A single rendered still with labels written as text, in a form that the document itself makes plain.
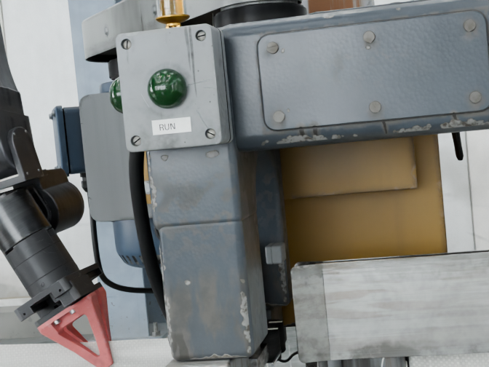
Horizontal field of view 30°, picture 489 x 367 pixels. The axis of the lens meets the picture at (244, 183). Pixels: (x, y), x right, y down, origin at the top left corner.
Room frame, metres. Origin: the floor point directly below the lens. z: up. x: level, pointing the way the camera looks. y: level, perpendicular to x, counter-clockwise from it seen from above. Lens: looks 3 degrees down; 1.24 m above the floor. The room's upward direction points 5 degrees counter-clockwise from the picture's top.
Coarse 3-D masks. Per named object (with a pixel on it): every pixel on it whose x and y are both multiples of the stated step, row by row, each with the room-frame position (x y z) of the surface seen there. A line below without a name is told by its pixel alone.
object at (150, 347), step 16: (0, 352) 0.95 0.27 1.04; (16, 352) 0.94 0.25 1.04; (32, 352) 0.94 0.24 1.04; (48, 352) 0.94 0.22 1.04; (64, 352) 0.94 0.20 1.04; (96, 352) 0.94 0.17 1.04; (112, 352) 0.93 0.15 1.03; (128, 352) 0.93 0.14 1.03; (144, 352) 0.93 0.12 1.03; (160, 352) 0.92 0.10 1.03
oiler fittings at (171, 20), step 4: (160, 16) 0.76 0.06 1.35; (164, 16) 0.76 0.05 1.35; (168, 16) 0.76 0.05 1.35; (172, 16) 0.76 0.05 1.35; (176, 16) 0.76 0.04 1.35; (180, 16) 0.76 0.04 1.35; (184, 16) 0.76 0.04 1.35; (188, 16) 0.77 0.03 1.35; (156, 20) 0.77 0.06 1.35; (160, 20) 0.76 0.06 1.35; (164, 20) 0.76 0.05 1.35; (168, 20) 0.76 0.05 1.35; (172, 20) 0.76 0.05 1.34; (176, 20) 0.76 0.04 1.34; (180, 20) 0.77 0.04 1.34; (184, 20) 0.77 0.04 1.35; (168, 24) 0.77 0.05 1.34; (172, 24) 0.77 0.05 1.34; (176, 24) 0.77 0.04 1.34
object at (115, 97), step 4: (116, 80) 0.71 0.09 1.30; (112, 84) 0.71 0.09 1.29; (116, 84) 0.70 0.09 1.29; (112, 88) 0.71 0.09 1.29; (116, 88) 0.70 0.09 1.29; (120, 88) 0.70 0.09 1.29; (112, 92) 0.71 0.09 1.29; (116, 92) 0.70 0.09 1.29; (120, 92) 0.70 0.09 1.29; (112, 96) 0.71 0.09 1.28; (116, 96) 0.70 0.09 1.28; (120, 96) 0.70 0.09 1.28; (112, 100) 0.71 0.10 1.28; (116, 100) 0.70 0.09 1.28; (120, 100) 0.70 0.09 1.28; (112, 104) 0.71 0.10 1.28; (116, 104) 0.71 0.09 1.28; (120, 104) 0.70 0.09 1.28; (116, 108) 0.71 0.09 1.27; (120, 108) 0.71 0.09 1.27; (120, 112) 0.71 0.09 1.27
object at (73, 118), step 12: (60, 108) 1.17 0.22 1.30; (72, 108) 1.17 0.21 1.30; (60, 120) 1.16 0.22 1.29; (72, 120) 1.17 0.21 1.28; (60, 132) 1.16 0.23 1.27; (72, 132) 1.17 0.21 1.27; (60, 144) 1.16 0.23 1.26; (72, 144) 1.17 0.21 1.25; (60, 156) 1.16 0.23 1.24; (72, 156) 1.17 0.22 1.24; (72, 168) 1.17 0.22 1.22; (84, 168) 1.17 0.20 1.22; (84, 180) 1.21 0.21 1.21
